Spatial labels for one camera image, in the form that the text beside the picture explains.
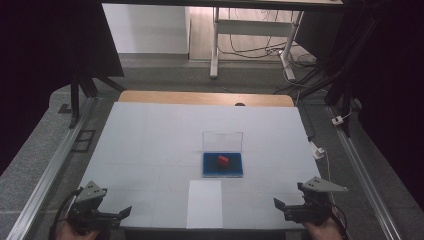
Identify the white adapter with cable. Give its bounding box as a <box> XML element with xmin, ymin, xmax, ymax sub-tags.
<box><xmin>310</xmin><ymin>142</ymin><xmax>335</xmax><ymax>201</ymax></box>

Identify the white desk frame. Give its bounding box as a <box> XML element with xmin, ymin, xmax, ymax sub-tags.
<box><xmin>209</xmin><ymin>5</ymin><xmax>305</xmax><ymax>82</ymax></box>

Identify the black metal stand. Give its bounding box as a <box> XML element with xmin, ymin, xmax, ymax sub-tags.
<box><xmin>299</xmin><ymin>13</ymin><xmax>366</xmax><ymax>138</ymax></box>
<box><xmin>67</xmin><ymin>64</ymin><xmax>127</xmax><ymax>130</ymax></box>

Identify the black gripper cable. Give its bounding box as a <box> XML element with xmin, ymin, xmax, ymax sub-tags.
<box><xmin>49</xmin><ymin>187</ymin><xmax>84</xmax><ymax>240</ymax></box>
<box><xmin>328</xmin><ymin>199</ymin><xmax>349</xmax><ymax>240</ymax></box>

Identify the white cabinet panel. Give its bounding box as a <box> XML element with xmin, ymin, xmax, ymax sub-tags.
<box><xmin>102</xmin><ymin>3</ymin><xmax>191</xmax><ymax>55</ymax></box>

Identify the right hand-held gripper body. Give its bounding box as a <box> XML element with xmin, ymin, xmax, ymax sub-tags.
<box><xmin>283</xmin><ymin>176</ymin><xmax>349</xmax><ymax>226</ymax></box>

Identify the person's right hand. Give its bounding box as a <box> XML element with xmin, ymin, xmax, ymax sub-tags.
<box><xmin>301</xmin><ymin>212</ymin><xmax>345</xmax><ymax>240</ymax></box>

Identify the aluminium rail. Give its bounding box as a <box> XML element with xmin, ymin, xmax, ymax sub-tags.
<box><xmin>325</xmin><ymin>105</ymin><xmax>405</xmax><ymax>240</ymax></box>
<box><xmin>6</xmin><ymin>96</ymin><xmax>100</xmax><ymax>240</ymax></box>

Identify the wooden table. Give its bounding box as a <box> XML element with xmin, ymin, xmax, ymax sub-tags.
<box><xmin>118</xmin><ymin>89</ymin><xmax>295</xmax><ymax>108</ymax></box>

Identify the blue ink pad clear case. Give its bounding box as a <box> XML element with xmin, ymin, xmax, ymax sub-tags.
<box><xmin>201</xmin><ymin>131</ymin><xmax>244</xmax><ymax>178</ymax></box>

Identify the black curtain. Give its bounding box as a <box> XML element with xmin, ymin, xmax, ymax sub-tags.
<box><xmin>343</xmin><ymin>0</ymin><xmax>424</xmax><ymax>209</ymax></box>
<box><xmin>0</xmin><ymin>0</ymin><xmax>125</xmax><ymax>176</ymax></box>

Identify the white paper sheet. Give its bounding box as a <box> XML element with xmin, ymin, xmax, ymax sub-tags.
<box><xmin>185</xmin><ymin>179</ymin><xmax>224</xmax><ymax>230</ymax></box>

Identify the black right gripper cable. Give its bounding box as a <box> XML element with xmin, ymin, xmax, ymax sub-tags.
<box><xmin>328</xmin><ymin>199</ymin><xmax>349</xmax><ymax>240</ymax></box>

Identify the white table cover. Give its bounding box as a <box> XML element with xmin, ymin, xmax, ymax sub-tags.
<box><xmin>77</xmin><ymin>101</ymin><xmax>339</xmax><ymax>231</ymax></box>

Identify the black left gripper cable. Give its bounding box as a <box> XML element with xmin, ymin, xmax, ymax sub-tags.
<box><xmin>49</xmin><ymin>187</ymin><xmax>84</xmax><ymax>240</ymax></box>

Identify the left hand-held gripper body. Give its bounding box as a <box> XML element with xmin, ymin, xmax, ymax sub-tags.
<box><xmin>68</xmin><ymin>180</ymin><xmax>123</xmax><ymax>234</ymax></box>

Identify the person's left hand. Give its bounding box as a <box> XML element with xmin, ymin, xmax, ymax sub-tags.
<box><xmin>54</xmin><ymin>217</ymin><xmax>103</xmax><ymax>240</ymax></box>

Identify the black floor cable bundle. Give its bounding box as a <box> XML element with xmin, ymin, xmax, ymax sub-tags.
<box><xmin>218</xmin><ymin>31</ymin><xmax>318</xmax><ymax>69</ymax></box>

